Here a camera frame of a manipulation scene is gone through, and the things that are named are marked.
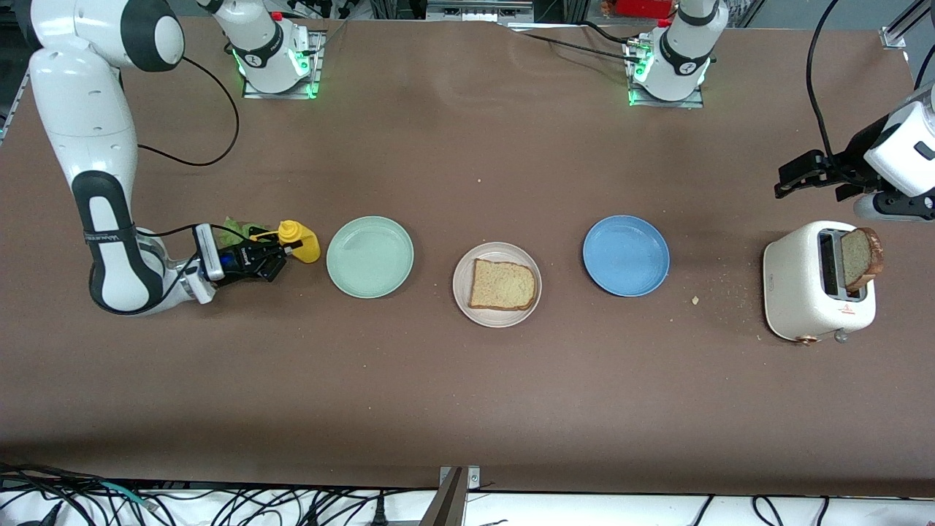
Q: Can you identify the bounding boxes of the green lettuce leaf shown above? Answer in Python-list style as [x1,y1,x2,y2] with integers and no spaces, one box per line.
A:
[221,216,277,245]

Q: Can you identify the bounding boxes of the yellow mustard squeeze bottle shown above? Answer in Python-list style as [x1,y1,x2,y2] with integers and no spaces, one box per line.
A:
[251,219,321,264]

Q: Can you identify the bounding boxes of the light brown bread slice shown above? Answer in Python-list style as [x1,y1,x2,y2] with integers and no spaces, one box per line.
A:
[468,258,540,312]

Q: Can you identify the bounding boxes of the pale green plate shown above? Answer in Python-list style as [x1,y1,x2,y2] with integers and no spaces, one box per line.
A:
[326,216,415,300]

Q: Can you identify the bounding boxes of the blue plate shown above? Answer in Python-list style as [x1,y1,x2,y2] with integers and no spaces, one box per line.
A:
[582,215,671,297]

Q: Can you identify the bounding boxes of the beige plate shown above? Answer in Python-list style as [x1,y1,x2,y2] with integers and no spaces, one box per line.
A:
[452,242,543,328]

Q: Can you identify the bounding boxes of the dark crusted bread slice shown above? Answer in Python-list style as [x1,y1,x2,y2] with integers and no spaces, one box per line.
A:
[840,227,885,293]

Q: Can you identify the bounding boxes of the white toaster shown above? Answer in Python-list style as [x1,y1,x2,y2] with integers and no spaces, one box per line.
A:
[763,221,877,346]

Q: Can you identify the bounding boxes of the red box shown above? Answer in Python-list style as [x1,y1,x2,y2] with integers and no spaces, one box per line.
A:
[612,0,674,20]

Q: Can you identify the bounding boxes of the grey metal box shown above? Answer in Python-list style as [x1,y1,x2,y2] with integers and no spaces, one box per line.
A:
[426,0,534,23]

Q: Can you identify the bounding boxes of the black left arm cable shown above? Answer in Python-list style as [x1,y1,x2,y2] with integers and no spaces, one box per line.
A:
[806,0,935,158]

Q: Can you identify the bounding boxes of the aluminium frame rail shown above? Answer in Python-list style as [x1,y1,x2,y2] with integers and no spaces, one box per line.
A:
[880,0,935,50]

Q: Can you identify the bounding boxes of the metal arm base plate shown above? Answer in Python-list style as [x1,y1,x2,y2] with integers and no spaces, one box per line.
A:
[243,29,322,99]
[627,37,706,109]

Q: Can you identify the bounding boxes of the black base cable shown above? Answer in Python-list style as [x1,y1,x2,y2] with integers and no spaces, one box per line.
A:
[504,20,651,66]

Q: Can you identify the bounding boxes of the teal cable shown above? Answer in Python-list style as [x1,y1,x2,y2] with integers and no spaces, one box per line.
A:
[93,481,158,510]

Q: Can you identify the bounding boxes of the tangled black cable bundle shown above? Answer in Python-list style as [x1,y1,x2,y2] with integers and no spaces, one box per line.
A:
[0,462,410,526]

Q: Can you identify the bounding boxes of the metal table bracket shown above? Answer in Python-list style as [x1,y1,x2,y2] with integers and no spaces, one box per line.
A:
[418,465,481,526]

